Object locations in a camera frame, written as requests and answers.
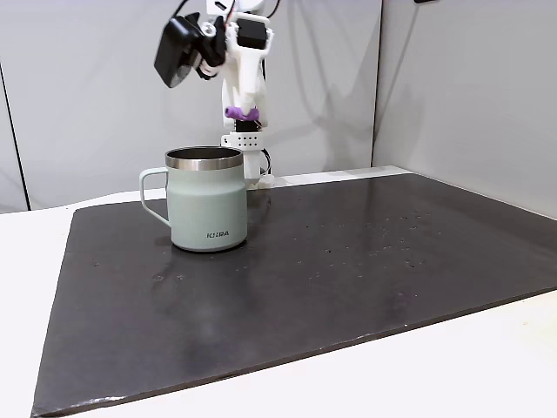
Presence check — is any thin black wall strip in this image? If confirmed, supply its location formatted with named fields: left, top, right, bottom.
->
left=0, top=64, right=32, bottom=212

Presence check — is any pale green steel mug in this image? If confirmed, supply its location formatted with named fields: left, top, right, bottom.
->
left=138, top=146, right=250, bottom=253

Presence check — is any purple pen grip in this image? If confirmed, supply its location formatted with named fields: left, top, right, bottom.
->
left=224, top=104, right=261, bottom=122

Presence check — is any dark grey table mat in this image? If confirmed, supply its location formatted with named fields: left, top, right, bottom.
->
left=30, top=173, right=557, bottom=418

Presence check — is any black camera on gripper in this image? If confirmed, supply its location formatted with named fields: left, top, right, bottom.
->
left=153, top=12, right=230, bottom=90

